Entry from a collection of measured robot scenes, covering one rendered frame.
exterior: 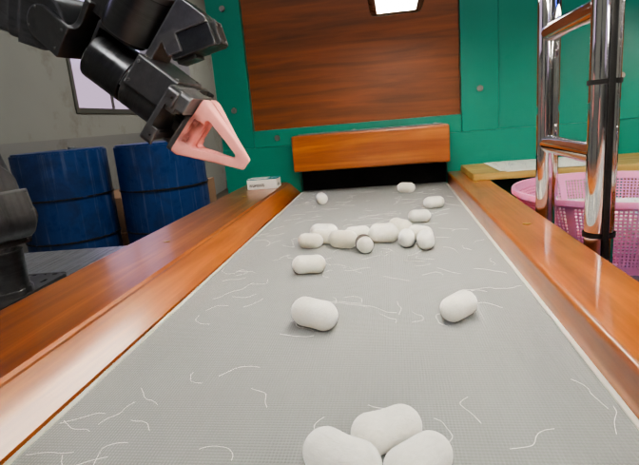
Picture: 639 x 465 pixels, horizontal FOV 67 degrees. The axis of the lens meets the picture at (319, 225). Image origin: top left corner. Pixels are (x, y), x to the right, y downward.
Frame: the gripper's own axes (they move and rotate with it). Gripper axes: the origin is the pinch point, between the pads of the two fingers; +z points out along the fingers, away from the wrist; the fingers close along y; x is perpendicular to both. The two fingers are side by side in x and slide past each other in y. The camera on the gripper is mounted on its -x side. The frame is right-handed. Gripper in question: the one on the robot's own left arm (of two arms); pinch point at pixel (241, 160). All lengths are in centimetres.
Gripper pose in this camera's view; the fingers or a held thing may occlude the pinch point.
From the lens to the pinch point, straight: 55.7
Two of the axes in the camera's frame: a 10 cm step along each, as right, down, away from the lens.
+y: 1.4, -2.3, 9.6
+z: 8.0, 6.0, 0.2
